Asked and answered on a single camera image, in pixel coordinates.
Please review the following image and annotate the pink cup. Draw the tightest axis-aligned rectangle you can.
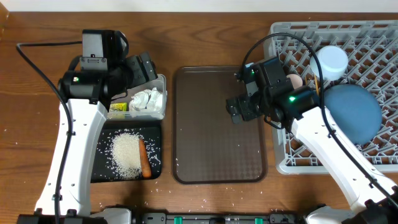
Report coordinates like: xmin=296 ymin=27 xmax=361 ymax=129
xmin=287 ymin=74 xmax=303 ymax=89

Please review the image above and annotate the silver yellow snack wrapper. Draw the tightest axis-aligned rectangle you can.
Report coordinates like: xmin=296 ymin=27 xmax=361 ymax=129
xmin=109 ymin=103 xmax=127 ymax=112

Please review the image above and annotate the white napkin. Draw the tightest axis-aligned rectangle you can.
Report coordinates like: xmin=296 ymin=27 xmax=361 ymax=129
xmin=129 ymin=87 xmax=165 ymax=112

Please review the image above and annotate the light blue rice bowl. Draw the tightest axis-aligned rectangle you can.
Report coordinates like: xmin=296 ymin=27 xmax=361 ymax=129
xmin=316 ymin=45 xmax=348 ymax=81

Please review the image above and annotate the dark blue plate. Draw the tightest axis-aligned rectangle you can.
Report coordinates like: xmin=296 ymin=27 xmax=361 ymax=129
xmin=324 ymin=84 xmax=382 ymax=145

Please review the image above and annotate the orange carrot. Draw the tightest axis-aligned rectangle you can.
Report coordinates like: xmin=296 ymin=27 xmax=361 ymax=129
xmin=139 ymin=139 xmax=152 ymax=179

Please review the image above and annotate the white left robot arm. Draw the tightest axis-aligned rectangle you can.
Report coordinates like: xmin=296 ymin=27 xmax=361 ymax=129
xmin=16 ymin=29 xmax=157 ymax=224

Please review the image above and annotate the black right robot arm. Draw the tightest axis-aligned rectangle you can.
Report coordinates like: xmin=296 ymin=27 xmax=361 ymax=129
xmin=226 ymin=57 xmax=397 ymax=223

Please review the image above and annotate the clear plastic waste bin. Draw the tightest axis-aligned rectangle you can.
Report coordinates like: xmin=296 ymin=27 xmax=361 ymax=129
xmin=107 ymin=74 xmax=167 ymax=121

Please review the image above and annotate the black waste tray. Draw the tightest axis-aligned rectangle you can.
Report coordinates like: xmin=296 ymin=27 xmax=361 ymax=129
xmin=90 ymin=121 xmax=162 ymax=184

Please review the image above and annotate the grey dishwasher rack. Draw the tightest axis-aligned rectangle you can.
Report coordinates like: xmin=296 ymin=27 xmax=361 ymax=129
xmin=263 ymin=21 xmax=397 ymax=175

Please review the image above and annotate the brown serving tray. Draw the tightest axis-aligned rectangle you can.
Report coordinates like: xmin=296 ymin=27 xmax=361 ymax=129
xmin=172 ymin=66 xmax=267 ymax=184

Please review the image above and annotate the spilled rice pile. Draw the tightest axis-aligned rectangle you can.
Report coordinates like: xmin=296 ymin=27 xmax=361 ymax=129
xmin=95 ymin=129 xmax=162 ymax=180

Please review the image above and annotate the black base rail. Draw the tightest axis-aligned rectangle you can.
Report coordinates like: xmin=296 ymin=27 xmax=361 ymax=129
xmin=134 ymin=212 xmax=299 ymax=224

